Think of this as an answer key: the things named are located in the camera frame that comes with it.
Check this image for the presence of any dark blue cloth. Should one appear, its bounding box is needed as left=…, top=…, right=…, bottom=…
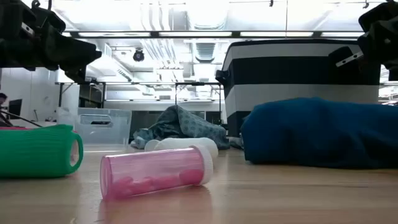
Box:
left=241, top=96, right=398, bottom=170

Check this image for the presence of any black ceiling spotlight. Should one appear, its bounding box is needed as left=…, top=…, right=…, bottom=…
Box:
left=132, top=49, right=146, bottom=62

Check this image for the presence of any black computer monitor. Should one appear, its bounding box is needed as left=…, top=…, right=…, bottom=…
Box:
left=7, top=98, right=23, bottom=121

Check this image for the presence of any green bandage roll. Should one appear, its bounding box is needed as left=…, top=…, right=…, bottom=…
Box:
left=0, top=124, right=84, bottom=179

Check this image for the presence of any navy white striped fabric basket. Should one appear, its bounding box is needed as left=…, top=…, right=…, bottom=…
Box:
left=215, top=39, right=382, bottom=138

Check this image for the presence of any pink pill vial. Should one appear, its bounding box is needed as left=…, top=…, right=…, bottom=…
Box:
left=99, top=144, right=214, bottom=202

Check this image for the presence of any ceiling air vent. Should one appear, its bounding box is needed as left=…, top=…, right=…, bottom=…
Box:
left=195, top=42, right=216, bottom=63

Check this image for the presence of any long ceiling light rail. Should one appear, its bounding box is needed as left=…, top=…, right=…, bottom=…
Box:
left=62, top=30, right=366, bottom=39

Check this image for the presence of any clear plastic bin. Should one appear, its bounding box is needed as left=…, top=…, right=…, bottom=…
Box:
left=57, top=107, right=133, bottom=146

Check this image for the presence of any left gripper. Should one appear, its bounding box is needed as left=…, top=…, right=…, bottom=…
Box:
left=0, top=0, right=103, bottom=84

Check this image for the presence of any large white pill bottle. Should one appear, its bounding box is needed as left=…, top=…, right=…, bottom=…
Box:
left=154, top=137, right=219, bottom=160

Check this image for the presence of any black framed table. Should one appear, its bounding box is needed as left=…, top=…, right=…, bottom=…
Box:
left=55, top=81, right=107, bottom=109

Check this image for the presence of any thick black cable loop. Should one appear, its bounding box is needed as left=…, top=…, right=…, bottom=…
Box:
left=0, top=109, right=43, bottom=128

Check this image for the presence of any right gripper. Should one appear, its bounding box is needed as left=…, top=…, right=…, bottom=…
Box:
left=328, top=1, right=398, bottom=85

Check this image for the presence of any white ceiling air duct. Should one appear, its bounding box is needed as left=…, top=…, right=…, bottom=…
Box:
left=185, top=0, right=230, bottom=31

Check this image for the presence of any teal patterned cloth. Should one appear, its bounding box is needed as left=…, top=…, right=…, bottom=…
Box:
left=130, top=105, right=230, bottom=151

